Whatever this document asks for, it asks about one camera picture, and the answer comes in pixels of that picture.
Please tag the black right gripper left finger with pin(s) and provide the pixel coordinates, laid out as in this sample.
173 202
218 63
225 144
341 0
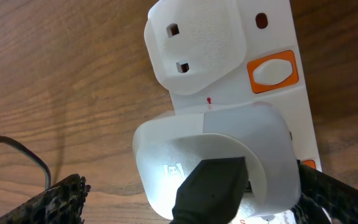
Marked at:
62 203

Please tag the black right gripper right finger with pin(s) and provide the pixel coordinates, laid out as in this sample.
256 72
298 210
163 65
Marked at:
324 197

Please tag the white power strip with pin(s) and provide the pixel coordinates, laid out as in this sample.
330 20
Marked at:
234 73

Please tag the white USB wall charger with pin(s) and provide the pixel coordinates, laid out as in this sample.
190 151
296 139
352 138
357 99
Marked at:
216 161

